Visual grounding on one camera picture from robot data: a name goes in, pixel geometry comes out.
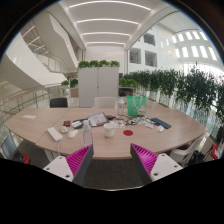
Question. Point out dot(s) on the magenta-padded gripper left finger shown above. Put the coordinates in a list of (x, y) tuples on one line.
[(59, 166)]

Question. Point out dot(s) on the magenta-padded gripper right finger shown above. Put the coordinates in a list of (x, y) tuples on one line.
[(163, 165)]

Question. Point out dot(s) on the white plastic chair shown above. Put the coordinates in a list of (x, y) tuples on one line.
[(190, 151)]

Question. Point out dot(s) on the white power strip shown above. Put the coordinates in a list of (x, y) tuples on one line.
[(54, 134)]

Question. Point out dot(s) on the white computer mouse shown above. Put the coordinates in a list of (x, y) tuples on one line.
[(72, 133)]

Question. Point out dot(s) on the clear plastic packet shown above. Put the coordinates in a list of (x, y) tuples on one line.
[(160, 128)]

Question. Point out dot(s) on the grey chair with red seat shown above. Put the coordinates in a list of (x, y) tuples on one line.
[(20, 156)]

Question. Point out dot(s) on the dark blue flat keyboard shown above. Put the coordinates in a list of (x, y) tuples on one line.
[(161, 123)]

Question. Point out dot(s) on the white labelled packet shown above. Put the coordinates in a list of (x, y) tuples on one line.
[(149, 125)]

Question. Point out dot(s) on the small red and black box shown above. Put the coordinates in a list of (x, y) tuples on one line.
[(67, 123)]

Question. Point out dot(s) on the small white card box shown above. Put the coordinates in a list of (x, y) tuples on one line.
[(77, 124)]

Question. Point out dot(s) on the flat round red coaster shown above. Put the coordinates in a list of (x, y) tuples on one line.
[(128, 132)]

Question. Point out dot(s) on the black notebook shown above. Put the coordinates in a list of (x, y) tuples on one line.
[(84, 121)]

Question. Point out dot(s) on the white paper slip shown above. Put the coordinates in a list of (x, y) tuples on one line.
[(29, 117)]

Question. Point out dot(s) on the colourful sticker sheet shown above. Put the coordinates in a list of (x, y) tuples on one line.
[(119, 125)]

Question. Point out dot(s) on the white ceramic cup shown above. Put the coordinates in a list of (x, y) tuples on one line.
[(109, 130)]

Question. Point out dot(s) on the brown booklet with white page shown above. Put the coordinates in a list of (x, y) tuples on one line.
[(97, 118)]

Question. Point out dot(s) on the black chair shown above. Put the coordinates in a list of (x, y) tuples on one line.
[(58, 102)]

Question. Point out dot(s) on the green tote bag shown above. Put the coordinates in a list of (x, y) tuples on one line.
[(135, 106)]

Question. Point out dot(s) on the black power adapter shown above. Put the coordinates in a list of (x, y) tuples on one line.
[(110, 117)]

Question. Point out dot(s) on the clear jar with white lid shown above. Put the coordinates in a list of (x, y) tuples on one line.
[(120, 107)]

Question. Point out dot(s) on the glass railing with wooden handrail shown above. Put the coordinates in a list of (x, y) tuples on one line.
[(30, 91)]

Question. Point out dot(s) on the row of green plants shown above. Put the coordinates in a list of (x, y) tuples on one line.
[(186, 86)]

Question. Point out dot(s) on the small planter with green plants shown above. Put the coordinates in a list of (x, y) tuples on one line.
[(69, 83)]

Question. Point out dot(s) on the white cabinet with plants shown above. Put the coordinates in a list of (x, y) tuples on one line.
[(98, 86)]

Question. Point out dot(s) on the ceiling light strips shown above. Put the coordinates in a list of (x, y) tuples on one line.
[(110, 20)]

